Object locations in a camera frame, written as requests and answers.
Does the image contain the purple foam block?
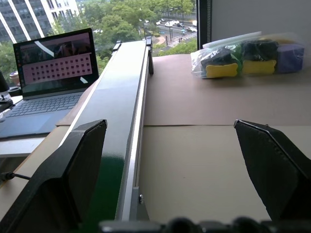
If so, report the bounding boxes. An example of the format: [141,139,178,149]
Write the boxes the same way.
[276,44,305,74]

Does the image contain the yellow bone-shaped foam piece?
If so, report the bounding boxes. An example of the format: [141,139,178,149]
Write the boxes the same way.
[206,63,239,79]
[242,59,277,75]

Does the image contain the clear plastic bag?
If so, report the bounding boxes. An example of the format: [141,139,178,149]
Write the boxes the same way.
[190,31,306,80]

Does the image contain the black desk gadget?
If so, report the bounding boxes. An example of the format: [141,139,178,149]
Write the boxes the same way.
[0,70,14,110]

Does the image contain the green conveyor belt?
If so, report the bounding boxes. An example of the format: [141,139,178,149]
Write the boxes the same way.
[58,36,155,228]

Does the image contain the brown paper cup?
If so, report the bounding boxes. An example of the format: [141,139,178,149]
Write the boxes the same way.
[9,70,20,85]

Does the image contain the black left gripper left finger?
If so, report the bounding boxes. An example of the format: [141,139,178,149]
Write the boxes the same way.
[0,119,108,233]

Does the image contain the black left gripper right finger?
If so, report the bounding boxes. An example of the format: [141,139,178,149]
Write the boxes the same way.
[233,119,311,223]

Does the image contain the silver open laptop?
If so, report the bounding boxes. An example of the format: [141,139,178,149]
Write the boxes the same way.
[0,28,100,139]

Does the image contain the black window frame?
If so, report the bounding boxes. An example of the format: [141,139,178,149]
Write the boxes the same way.
[195,0,213,50]

